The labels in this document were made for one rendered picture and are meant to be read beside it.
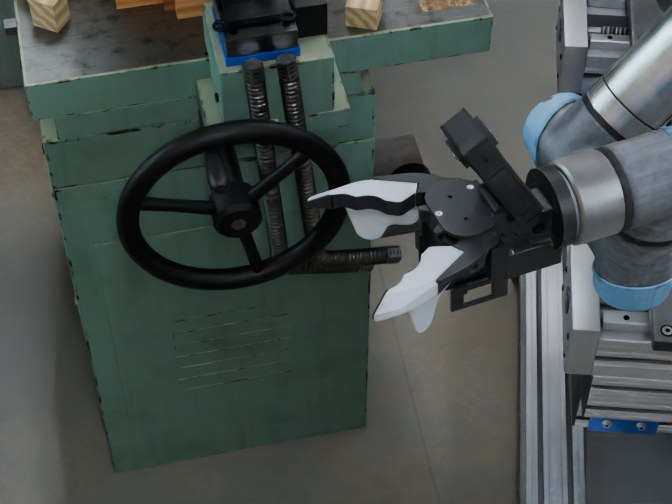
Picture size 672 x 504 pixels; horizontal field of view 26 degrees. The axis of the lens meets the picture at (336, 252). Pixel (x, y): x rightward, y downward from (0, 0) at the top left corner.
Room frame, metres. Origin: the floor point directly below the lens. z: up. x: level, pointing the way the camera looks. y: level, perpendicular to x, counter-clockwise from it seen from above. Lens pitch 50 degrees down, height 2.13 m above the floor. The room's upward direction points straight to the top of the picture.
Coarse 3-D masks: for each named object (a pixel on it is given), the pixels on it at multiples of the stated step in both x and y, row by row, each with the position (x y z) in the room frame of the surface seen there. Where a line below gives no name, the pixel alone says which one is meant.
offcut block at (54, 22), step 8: (32, 0) 1.42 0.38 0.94; (40, 0) 1.42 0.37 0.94; (48, 0) 1.42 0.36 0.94; (56, 0) 1.42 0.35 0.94; (64, 0) 1.43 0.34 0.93; (32, 8) 1.42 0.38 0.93; (40, 8) 1.41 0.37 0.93; (48, 8) 1.41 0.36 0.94; (56, 8) 1.41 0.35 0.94; (64, 8) 1.42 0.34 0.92; (32, 16) 1.42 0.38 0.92; (40, 16) 1.41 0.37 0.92; (48, 16) 1.41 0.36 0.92; (56, 16) 1.41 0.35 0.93; (64, 16) 1.42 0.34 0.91; (40, 24) 1.41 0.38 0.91; (48, 24) 1.41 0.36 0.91; (56, 24) 1.41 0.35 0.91; (64, 24) 1.42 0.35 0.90
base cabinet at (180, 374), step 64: (64, 192) 1.31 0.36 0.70; (192, 192) 1.35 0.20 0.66; (320, 192) 1.39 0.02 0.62; (128, 256) 1.32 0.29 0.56; (192, 256) 1.34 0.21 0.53; (128, 320) 1.32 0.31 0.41; (192, 320) 1.34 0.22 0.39; (256, 320) 1.36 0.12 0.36; (320, 320) 1.38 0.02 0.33; (128, 384) 1.32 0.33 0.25; (192, 384) 1.34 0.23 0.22; (256, 384) 1.36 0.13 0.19; (320, 384) 1.38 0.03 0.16; (128, 448) 1.31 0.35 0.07; (192, 448) 1.34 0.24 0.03
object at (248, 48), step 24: (216, 0) 1.35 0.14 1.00; (240, 0) 1.35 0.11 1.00; (264, 0) 1.35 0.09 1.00; (288, 0) 1.35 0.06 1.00; (312, 0) 1.34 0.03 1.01; (264, 24) 1.31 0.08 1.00; (288, 24) 1.31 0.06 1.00; (312, 24) 1.33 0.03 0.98; (240, 48) 1.28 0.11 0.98; (264, 48) 1.29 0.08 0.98; (288, 48) 1.30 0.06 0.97
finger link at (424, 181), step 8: (384, 176) 0.84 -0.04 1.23; (392, 176) 0.84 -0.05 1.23; (400, 176) 0.84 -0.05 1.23; (408, 176) 0.84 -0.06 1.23; (416, 176) 0.84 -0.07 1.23; (424, 176) 0.84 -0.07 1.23; (432, 176) 0.84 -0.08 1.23; (424, 184) 0.83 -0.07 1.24; (432, 184) 0.83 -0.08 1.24; (416, 192) 0.82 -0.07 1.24; (424, 192) 0.82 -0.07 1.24; (416, 200) 0.82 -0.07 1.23; (424, 200) 0.82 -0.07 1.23
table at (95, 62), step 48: (96, 0) 1.47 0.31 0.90; (336, 0) 1.47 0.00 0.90; (384, 0) 1.47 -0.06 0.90; (480, 0) 1.47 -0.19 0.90; (48, 48) 1.38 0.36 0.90; (96, 48) 1.38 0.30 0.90; (144, 48) 1.38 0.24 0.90; (192, 48) 1.38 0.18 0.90; (336, 48) 1.39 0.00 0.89; (384, 48) 1.41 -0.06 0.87; (432, 48) 1.42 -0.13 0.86; (480, 48) 1.43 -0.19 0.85; (48, 96) 1.31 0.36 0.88; (96, 96) 1.33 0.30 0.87; (144, 96) 1.34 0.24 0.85; (336, 96) 1.32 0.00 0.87
